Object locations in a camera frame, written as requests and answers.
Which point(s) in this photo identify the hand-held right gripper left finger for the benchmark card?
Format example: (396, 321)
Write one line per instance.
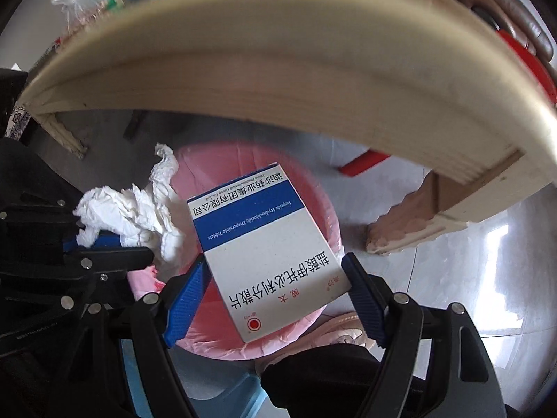
(187, 300)

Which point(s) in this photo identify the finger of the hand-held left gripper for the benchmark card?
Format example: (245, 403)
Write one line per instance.
(104, 241)
(43, 215)

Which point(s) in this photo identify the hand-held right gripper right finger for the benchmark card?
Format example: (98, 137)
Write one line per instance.
(363, 300)

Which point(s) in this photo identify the white tissue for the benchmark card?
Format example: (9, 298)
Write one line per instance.
(130, 209)

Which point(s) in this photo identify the white and blue medicine box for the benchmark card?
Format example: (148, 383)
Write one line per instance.
(261, 248)

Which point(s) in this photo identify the pink paper plate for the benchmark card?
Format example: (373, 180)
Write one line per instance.
(314, 209)

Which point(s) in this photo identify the pink shoe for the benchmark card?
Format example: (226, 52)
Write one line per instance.
(343, 335)

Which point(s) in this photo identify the patterned cloth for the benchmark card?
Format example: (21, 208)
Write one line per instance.
(19, 122)

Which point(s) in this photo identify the light blue plastic stool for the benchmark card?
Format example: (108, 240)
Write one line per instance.
(217, 383)

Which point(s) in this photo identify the red plastic stool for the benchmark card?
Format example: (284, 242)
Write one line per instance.
(364, 163)

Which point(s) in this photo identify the clear plastic bag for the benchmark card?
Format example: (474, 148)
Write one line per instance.
(82, 13)

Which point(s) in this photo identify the cream wooden table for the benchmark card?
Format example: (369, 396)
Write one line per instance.
(261, 74)

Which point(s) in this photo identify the red round stool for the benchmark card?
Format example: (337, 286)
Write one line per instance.
(528, 69)

